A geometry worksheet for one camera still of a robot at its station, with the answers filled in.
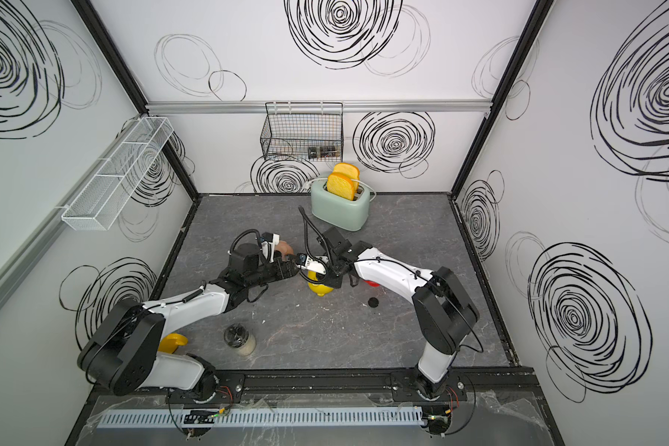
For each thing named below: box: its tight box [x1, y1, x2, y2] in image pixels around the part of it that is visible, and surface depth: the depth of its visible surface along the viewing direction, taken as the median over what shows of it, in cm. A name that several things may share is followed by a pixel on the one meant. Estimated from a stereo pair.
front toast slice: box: [326, 171, 355, 201], surface depth 98 cm
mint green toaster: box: [310, 179, 371, 232], surface depth 101 cm
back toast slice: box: [332, 162, 361, 181], surface depth 101 cm
